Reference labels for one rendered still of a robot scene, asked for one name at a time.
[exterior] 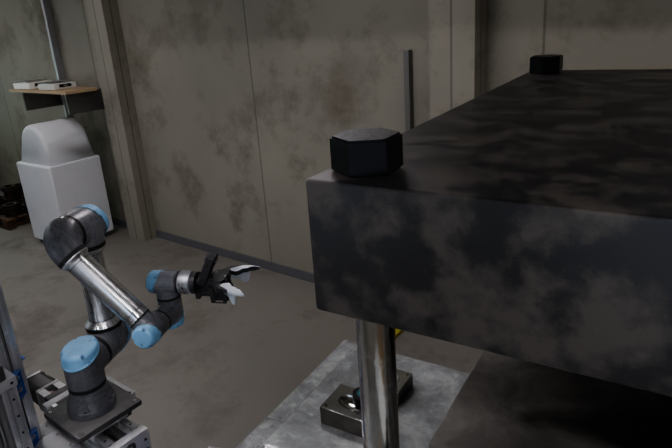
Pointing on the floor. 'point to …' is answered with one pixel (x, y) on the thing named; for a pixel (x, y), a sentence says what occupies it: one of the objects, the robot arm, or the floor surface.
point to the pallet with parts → (13, 207)
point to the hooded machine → (59, 172)
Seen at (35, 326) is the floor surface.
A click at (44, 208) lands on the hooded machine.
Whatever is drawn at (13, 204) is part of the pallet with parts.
